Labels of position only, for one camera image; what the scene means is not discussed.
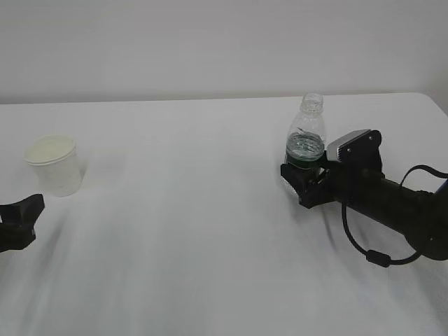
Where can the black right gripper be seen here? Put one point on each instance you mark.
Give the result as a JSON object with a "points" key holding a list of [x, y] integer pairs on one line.
{"points": [[318, 182]]}

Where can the clear green-label water bottle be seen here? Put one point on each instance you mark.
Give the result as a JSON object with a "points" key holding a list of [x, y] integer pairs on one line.
{"points": [[305, 141]]}

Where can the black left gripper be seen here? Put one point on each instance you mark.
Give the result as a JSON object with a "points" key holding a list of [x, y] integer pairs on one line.
{"points": [[18, 221]]}

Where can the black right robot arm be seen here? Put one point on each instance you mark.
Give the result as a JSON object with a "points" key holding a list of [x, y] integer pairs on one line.
{"points": [[420, 216]]}

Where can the white paper cup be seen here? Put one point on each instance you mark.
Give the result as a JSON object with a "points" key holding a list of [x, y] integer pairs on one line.
{"points": [[54, 160]]}

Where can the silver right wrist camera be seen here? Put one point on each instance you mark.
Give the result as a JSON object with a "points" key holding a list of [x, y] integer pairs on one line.
{"points": [[340, 149]]}

